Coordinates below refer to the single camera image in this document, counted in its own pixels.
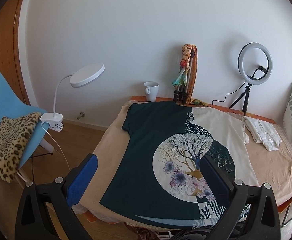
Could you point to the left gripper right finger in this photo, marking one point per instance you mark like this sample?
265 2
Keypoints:
262 221

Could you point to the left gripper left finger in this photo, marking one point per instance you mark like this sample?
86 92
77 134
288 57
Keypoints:
33 220

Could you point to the dark green printed t-shirt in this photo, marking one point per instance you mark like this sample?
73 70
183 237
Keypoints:
159 181

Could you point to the orange floral bed sheet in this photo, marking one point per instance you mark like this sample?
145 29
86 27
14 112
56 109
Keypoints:
258 116

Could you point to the folded white garment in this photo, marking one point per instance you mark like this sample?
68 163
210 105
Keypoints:
263 133

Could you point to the leopard print cushion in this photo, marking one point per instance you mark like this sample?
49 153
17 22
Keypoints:
15 134

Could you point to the beige blanket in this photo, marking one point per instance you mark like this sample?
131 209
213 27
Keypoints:
149 158

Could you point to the small black tripod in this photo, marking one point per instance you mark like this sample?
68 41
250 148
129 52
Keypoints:
244 95

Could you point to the metal door stop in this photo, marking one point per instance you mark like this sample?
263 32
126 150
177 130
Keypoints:
81 115

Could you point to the light blue chair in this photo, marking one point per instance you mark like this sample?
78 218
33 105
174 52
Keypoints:
12 107

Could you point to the folded grey tripod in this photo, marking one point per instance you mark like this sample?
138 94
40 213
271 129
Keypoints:
181 83

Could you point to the white mug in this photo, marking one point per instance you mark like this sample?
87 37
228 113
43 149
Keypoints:
151 90

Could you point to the white clip desk lamp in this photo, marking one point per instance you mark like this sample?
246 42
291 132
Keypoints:
80 78

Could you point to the orange patterned scarf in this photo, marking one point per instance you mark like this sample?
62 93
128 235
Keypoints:
189 99

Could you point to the wooden door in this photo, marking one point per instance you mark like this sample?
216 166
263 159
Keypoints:
10 66

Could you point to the white ring light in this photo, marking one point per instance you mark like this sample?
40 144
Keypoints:
255 63

